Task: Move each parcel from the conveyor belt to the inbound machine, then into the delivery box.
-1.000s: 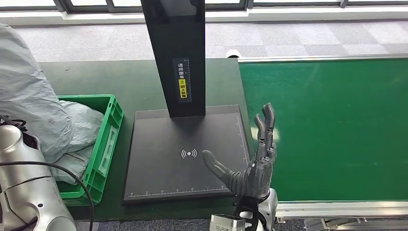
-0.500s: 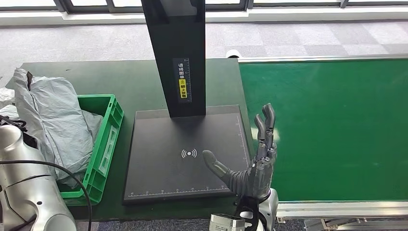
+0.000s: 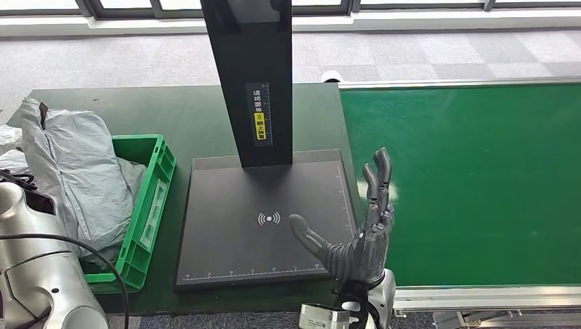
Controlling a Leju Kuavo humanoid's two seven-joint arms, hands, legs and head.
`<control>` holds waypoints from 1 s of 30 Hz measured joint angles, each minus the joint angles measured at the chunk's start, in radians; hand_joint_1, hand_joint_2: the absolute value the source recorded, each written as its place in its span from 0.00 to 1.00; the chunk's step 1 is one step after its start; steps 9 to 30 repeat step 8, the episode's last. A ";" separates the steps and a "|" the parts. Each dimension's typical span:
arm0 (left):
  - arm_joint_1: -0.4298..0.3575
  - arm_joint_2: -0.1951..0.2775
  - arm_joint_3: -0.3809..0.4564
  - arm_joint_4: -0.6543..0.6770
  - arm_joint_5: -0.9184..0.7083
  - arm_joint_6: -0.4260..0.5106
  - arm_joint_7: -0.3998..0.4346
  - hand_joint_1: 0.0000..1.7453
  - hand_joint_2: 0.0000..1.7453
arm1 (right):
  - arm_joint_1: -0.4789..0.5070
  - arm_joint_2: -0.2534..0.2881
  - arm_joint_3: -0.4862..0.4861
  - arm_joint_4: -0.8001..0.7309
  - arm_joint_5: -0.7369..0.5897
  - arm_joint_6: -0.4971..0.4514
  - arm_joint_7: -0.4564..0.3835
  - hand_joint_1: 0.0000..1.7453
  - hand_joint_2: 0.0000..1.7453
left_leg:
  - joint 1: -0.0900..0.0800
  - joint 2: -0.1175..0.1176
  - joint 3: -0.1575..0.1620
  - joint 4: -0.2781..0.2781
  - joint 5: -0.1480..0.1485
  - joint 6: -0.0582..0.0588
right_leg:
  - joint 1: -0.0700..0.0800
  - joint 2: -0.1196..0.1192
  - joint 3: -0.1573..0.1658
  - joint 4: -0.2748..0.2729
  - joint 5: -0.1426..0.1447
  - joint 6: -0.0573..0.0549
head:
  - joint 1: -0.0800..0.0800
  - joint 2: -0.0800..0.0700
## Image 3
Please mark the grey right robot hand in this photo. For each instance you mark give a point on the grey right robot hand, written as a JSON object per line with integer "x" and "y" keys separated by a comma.
{"x": 367, "y": 254}

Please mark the grey poly parcel red blotch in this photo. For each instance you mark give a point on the grey poly parcel red blotch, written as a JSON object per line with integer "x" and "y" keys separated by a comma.
{"x": 77, "y": 172}

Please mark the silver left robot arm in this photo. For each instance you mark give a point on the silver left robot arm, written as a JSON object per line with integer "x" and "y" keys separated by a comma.
{"x": 36, "y": 272}

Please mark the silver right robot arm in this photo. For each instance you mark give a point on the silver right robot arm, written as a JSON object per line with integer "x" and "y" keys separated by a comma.
{"x": 381, "y": 295}

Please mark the green conveyor belt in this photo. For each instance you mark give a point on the green conveyor belt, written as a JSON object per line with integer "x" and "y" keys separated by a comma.
{"x": 476, "y": 181}

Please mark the white conveyor roller end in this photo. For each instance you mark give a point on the white conveyor roller end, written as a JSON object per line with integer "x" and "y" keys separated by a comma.
{"x": 331, "y": 76}

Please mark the black inbound scanner machine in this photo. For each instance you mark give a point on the black inbound scanner machine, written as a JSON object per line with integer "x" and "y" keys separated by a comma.
{"x": 254, "y": 68}

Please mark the white poly parcel barcode label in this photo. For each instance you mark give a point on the white poly parcel barcode label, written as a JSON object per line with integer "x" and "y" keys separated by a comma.
{"x": 11, "y": 154}

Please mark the yellow black scanner label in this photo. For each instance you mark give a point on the yellow black scanner label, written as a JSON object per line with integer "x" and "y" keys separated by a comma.
{"x": 259, "y": 126}

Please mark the green plastic crate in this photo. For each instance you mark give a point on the green plastic crate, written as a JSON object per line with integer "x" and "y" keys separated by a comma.
{"x": 154, "y": 190}

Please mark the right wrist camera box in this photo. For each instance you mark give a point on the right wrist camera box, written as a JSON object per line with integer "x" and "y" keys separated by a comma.
{"x": 322, "y": 318}

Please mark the aluminium conveyor frame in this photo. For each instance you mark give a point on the aluminium conveyor frame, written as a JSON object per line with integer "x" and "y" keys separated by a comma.
{"x": 499, "y": 295}

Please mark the dark window frame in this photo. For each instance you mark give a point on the dark window frame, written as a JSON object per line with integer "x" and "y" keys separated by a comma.
{"x": 90, "y": 16}

